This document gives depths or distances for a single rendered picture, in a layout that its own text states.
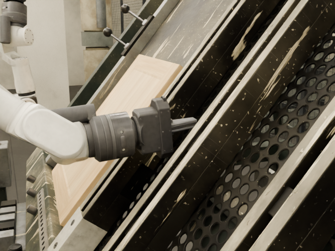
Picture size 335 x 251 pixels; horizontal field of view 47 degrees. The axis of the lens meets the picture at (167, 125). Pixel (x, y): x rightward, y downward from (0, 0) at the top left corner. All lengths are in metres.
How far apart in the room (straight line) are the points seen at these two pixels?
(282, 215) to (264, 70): 0.30
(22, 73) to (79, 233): 0.81
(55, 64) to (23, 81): 3.77
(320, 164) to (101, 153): 0.40
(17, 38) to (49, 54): 3.78
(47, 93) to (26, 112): 4.65
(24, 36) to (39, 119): 0.85
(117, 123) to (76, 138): 0.08
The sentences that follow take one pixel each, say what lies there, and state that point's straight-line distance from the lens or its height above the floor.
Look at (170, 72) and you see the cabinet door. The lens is 1.13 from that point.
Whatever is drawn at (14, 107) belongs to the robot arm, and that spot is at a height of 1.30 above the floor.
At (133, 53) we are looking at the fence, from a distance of 1.59.
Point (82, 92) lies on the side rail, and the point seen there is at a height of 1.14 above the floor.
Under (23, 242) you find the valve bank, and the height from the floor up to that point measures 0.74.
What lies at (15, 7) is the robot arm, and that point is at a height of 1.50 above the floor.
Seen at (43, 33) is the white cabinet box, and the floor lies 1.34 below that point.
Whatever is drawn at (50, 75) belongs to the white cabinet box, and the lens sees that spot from 5.33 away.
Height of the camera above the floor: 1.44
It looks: 14 degrees down
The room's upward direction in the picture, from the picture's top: straight up
